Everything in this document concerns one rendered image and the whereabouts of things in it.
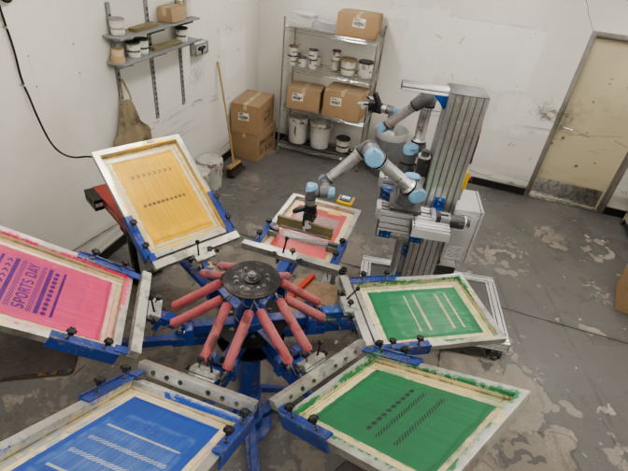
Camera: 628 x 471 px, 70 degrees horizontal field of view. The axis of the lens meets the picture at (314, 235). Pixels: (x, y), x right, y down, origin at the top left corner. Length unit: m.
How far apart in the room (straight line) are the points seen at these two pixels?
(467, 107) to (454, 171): 0.46
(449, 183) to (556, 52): 3.25
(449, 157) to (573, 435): 2.20
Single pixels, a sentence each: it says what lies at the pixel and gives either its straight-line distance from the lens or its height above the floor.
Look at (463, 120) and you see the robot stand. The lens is 3.21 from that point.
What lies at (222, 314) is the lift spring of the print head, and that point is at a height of 1.23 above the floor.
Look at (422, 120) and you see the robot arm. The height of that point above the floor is 1.67.
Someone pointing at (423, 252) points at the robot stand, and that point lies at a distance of 3.71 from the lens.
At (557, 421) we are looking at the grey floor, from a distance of 4.01.
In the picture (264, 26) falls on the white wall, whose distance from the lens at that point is 6.79.
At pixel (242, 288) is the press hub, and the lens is 2.29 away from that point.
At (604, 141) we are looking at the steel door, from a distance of 6.78.
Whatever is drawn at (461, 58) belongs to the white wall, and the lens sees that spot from 6.25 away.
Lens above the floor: 2.86
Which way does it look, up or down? 35 degrees down
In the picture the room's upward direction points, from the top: 7 degrees clockwise
